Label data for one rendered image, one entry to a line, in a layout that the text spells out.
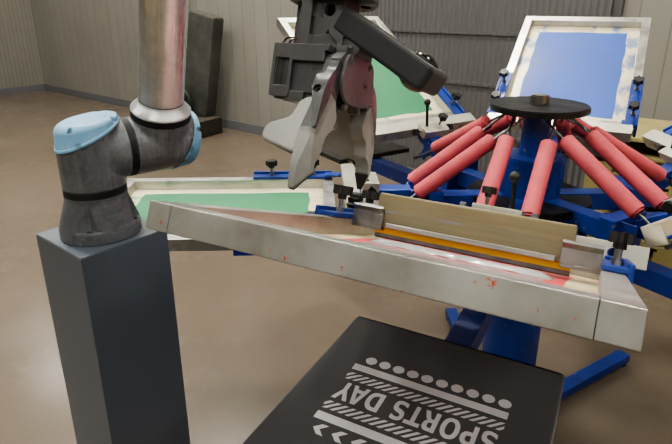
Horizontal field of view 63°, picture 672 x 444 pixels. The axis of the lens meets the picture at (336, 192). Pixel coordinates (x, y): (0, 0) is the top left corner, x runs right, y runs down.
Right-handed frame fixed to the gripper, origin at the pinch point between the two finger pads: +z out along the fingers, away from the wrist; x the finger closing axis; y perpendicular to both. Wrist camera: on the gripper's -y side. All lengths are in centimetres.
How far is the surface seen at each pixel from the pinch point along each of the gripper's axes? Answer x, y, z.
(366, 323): -64, 19, 33
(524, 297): -4.8, -18.7, 7.1
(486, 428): -45, -12, 39
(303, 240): -5.0, 5.7, 6.5
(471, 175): -157, 22, -2
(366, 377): -48, 11, 38
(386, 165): -185, 67, -1
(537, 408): -54, -19, 36
